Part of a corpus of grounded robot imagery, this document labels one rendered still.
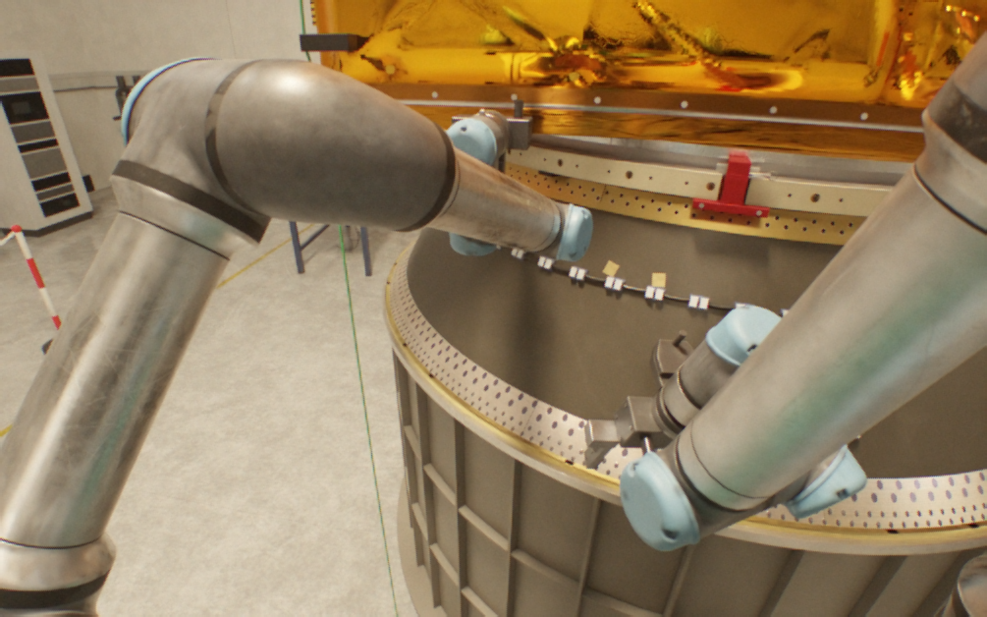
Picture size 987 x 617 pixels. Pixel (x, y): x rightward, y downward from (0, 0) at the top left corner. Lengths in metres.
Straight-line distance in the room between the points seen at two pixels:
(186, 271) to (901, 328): 0.44
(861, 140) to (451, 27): 0.76
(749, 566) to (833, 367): 0.91
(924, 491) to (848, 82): 0.74
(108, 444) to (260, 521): 2.18
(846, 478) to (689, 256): 0.58
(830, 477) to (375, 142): 0.45
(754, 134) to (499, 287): 0.60
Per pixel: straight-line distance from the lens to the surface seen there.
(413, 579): 2.23
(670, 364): 0.65
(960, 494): 1.25
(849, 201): 1.01
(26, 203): 7.59
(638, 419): 0.63
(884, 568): 1.28
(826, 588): 1.29
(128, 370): 0.43
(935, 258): 0.26
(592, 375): 1.01
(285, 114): 0.35
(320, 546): 2.43
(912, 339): 0.28
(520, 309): 1.09
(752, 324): 0.52
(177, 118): 0.42
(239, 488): 2.79
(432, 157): 0.37
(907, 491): 1.17
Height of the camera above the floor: 1.89
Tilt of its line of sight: 28 degrees down
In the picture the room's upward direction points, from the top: 1 degrees clockwise
